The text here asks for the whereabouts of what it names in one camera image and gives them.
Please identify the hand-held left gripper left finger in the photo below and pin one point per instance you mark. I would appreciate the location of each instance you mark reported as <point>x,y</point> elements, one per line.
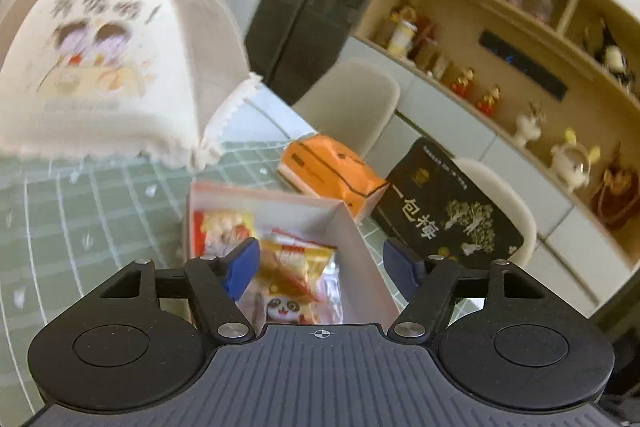
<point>242,267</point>

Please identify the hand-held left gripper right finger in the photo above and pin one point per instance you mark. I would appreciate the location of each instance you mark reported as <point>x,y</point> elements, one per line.
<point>400,267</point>

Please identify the pink cardboard box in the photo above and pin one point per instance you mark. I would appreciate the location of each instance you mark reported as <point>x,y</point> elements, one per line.
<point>360,267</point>

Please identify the red white snack packet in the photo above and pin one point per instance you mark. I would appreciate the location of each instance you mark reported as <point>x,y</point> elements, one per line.
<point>222,227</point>

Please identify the yellow panda snack packet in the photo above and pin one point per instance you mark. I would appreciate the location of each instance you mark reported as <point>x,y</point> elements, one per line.
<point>290,267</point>

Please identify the black gold-printed bag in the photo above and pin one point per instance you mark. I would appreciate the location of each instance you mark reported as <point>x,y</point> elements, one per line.
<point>450,207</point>

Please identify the orange tissue pack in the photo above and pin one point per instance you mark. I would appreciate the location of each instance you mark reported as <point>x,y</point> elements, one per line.
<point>325,167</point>

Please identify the beige chair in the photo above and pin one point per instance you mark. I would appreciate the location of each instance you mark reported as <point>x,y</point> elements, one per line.
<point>350,102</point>
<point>505,192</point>

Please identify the white sideboard cabinet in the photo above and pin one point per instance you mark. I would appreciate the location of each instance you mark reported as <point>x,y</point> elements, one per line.
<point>450,127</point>

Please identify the green checked tablecloth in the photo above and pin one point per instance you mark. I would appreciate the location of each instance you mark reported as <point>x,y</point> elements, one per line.
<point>100,207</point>

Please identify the red gold figurine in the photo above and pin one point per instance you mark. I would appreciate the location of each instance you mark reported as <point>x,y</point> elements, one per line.
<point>462,82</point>
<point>487,100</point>

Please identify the white deer figurine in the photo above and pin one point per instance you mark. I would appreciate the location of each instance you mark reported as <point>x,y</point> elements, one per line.
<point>530,124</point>

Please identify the white rabbit globe figurine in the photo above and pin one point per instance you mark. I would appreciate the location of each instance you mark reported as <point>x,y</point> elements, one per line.
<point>572,162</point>

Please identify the white folding food cover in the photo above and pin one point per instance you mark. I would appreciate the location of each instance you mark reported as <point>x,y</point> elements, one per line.
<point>125,97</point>

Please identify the metal tin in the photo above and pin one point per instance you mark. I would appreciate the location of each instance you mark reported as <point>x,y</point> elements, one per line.
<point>443,64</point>

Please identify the glass jar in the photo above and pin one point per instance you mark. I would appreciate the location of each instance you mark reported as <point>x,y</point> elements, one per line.
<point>424,54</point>

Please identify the brown seated figurine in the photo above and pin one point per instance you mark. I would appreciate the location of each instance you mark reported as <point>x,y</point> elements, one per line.
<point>615,197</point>

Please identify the white bottle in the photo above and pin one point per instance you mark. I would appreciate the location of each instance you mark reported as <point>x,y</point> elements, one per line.
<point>401,38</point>

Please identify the black bar device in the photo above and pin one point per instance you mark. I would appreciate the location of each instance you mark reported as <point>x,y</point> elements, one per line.
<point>522,64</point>

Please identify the brown doll figurine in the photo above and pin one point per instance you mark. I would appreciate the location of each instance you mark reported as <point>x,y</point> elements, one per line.
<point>407,13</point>

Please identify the black white figurine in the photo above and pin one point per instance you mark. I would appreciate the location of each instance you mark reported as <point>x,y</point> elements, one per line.
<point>612,57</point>

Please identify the wooden wall shelf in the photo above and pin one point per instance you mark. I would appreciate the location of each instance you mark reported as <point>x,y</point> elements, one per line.
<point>571,4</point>

